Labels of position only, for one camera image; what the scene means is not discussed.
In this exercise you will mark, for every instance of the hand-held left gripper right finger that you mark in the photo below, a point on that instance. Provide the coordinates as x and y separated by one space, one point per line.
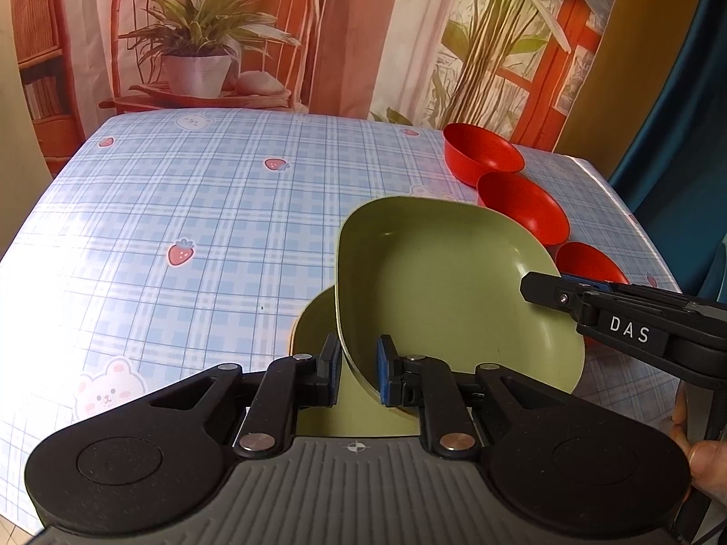
388 373

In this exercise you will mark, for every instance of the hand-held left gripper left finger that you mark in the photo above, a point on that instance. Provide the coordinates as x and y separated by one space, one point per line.
330 373

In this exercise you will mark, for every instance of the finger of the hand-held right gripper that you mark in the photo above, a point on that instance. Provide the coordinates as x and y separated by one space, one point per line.
548 293
602 285

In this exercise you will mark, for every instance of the red bowl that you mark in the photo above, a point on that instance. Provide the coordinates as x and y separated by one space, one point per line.
522 207
590 261
483 150

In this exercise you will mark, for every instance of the green square plate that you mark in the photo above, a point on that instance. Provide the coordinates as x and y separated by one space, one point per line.
315 323
448 278

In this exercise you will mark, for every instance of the person's right hand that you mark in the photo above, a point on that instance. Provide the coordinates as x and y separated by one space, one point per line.
709 462

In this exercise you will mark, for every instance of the blue curtain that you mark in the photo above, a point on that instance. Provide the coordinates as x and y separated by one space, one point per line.
681 153

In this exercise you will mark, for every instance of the blue plaid strawberry tablecloth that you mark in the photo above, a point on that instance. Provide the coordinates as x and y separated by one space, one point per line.
170 210

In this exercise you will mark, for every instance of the printed plant backdrop cloth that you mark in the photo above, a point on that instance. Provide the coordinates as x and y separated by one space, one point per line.
369 40

